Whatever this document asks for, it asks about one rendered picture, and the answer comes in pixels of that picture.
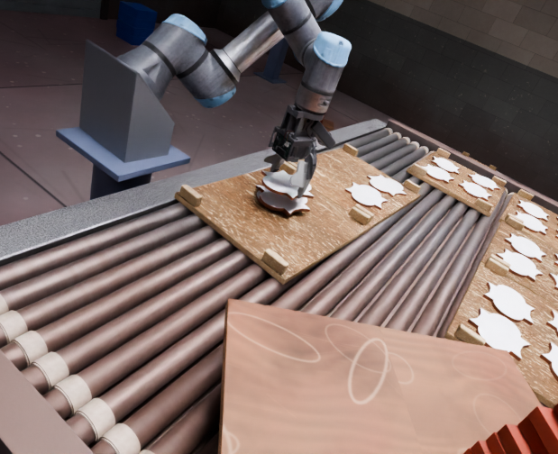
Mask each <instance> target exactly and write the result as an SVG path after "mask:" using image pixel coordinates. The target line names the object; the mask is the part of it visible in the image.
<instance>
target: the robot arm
mask: <svg viewBox="0 0 558 454"><path fill-rule="evenodd" d="M261 2H262V4H263V5H264V6H265V7H266V8H267V10H268V11H267V12H266V13H265V14H263V15H262V16H261V17H260V18H258V19H257V20H256V21H255V22H254V23H252V24H251V25H250V26H249V27H248V28H246V29H245V30H244V31H243V32H242V33H240V34H239V35H238V36H237V37H236V38H234V39H233V40H232V41H231V42H230V43H228V44H227V45H226V46H225V47H224V48H222V49H221V50H218V49H213V50H211V51H210V52H208V51H207V49H206V48H205V46H206V43H207V39H206V36H205V35H204V33H203V32H202V31H201V29H200V28H199V27H198V26H197V25H196V24H195V23H193V22H192V21H191V20H189V19H188V18H187V17H186V16H184V15H181V14H172V15H171V16H170V17H169V18H168V19H166V20H165V21H163V22H162V23H161V25H160V26H159V27H158V28H157V29H156V30H155V31H154V32H153V33H152V34H151V35H150V36H149V37H148V38H147V39H146V40H145V41H144V42H143V43H142V44H141V45H140V46H139V47H137V48H135V49H133V50H130V51H128V52H126V53H124V54H123V55H119V56H118V57H117V58H118V59H119V60H121V61H122V62H124V63H125V64H127V65H128V66H130V67H131V68H133V69H135V70H136V71H138V72H139V73H140V74H141V76H142V78H143V79H144V81H145V82H146V83H147V85H148V86H149V88H150V89H151V91H152V92H153V94H155V96H156V97H157V98H158V100H159V101H160V100H161V98H162V97H163V95H164V93H165V91H166V89H167V86H168V84H169V82H170V80H171V79H172V78H174V76H175V75H176V76H177V78H178V79H179V80H180V81H181V82H182V84H183V85H184V86H185V87H186V88H187V90H188V91H189V92H190V93H191V94H192V96H193V97H194V98H195V99H196V100H197V101H198V102H199V103H200V104H201V105H202V106H204V107H205V108H213V107H217V106H219V105H221V104H223V103H225V102H227V101H228V100H229V99H230V98H231V97H233V95H234V94H235V92H236V87H235V85H236V84H237V83H238V82H239V79H240V74H241V73H242V72H243V71H244V70H245V69H247V68H248V67H249V66H250V65H251V64H252V63H253V62H255V61H256V60H257V59H258V58H260V57H261V56H262V55H263V54H265V53H266V52H267V51H268V50H269V49H271V48H272V47H273V46H274V45H275V44H277V43H278V42H279V41H280V40H282V39H283V38H285V39H286V41H287V42H288V45H289V46H290V48H291V49H292V50H293V53H294V56H295V58H296V59H297V61H298V62H299V63H300V64H302V65H303V67H304V68H305V69H306V70H305V73H304V76H303V78H302V81H301V83H300V86H299V89H298V91H297V95H296V98H295V101H296V102H295V103H294V105H288V108H287V110H286V112H285V115H284V118H283V121H282V124H281V126H275V128H274V131H273V133H272V136H271V139H270V143H269V146H268V147H272V150H274V151H275V152H276V153H274V154H272V155H269V156H267V157H266V158H265V159H264V162H267V163H270V164H271V168H270V172H272V173H274V172H277V171H278V170H279V168H280V166H281V165H283V164H284V161H285V160H286V161H287V162H289V161H290V162H298V160H299V159H304V160H305V161H303V160H300V161H299V162H298V164H297V172H296V173H295V174H294V175H293V176H291V178H290V184H291V185H292V186H297V187H299V189H298V190H297V194H298V196H297V198H298V199H299V198H301V197H302V195H303V194H304V193H305V192H306V189H307V187H308V185H309V183H310V180H311V179H312V177H313V175H314V173H315V170H316V162H317V157H316V151H317V149H316V147H317V145H316V139H317V142H318V143H319V144H320V145H322V146H326V147H327V148H328V149H331V148H332V147H333V146H334V145H335V140H334V139H333V137H332V134H331V133H330V132H328V131H327V130H326V128H325V127H324V126H323V125H322V124H321V122H320V121H322V120H323V118H324V116H325V113H326V111H327V109H328V106H329V104H330V102H331V99H332V97H333V95H334V91H335V89H336V87H337V84H338V82H339V79H340V77H341V74H342V73H343V69H344V67H345V65H346V64H347V61H348V57H349V54H350V51H351V48H352V45H351V43H350V42H349V41H347V40H346V39H344V38H342V37H340V36H338V35H335V34H332V33H330V32H322V31H321V30H320V28H319V26H318V24H317V22H321V21H323V20H324V19H325V18H326V17H327V18H328V17H329V16H330V15H332V14H333V13H334V12H335V11H336V10H337V9H338V8H339V6H340V5H341V4H342V2H343V0H261ZM275 132H276V133H277V135H276V138H275V141H274V142H272V140H273V137H274V134H275ZM315 137H316V138H315Z"/></svg>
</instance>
